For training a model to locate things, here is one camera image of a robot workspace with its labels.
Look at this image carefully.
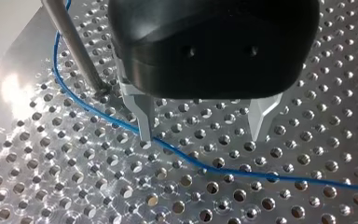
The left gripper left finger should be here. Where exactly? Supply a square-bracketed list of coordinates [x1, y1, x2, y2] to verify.
[117, 81, 156, 143]

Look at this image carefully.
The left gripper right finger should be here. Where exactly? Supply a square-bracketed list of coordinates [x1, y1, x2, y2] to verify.
[247, 92, 283, 143]

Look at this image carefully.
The blue cable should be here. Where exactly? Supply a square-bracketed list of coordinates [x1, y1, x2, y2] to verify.
[52, 0, 358, 192]

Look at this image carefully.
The metal post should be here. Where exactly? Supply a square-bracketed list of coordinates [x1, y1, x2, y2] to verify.
[40, 0, 110, 97]

